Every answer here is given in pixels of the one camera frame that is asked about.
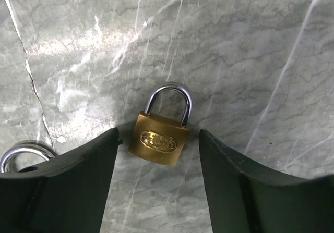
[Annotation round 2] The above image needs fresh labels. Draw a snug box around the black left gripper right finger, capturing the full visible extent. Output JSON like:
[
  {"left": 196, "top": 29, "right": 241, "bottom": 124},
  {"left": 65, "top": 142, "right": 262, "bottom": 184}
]
[{"left": 198, "top": 130, "right": 333, "bottom": 232}]

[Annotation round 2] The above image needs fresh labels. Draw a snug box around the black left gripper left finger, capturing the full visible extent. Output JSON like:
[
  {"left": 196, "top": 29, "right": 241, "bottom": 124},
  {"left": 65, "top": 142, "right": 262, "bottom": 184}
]
[{"left": 1, "top": 128, "right": 121, "bottom": 232}]

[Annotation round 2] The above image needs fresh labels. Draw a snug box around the large brass padlock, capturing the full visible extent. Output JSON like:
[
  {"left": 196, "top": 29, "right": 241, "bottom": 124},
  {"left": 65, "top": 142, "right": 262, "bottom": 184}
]
[{"left": 0, "top": 141, "right": 57, "bottom": 173}]

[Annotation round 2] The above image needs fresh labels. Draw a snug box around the medium brass padlock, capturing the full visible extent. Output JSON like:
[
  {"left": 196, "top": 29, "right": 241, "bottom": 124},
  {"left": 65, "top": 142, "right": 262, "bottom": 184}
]
[{"left": 128, "top": 82, "right": 193, "bottom": 166}]

